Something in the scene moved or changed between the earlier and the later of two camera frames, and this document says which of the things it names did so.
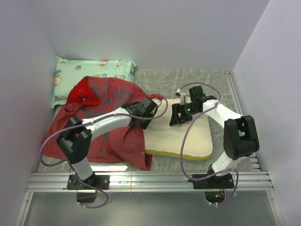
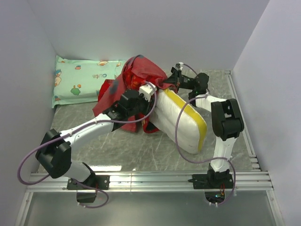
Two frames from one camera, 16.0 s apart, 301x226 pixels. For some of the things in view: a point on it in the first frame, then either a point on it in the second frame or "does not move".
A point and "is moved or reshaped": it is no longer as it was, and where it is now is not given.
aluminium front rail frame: [244, 181] does not move
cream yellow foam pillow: [161, 138] is moved or reshaped
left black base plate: [99, 181] does not move
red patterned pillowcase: [90, 96] -> [138, 70]
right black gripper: [177, 108] -> [174, 79]
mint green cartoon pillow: [67, 73] does not move
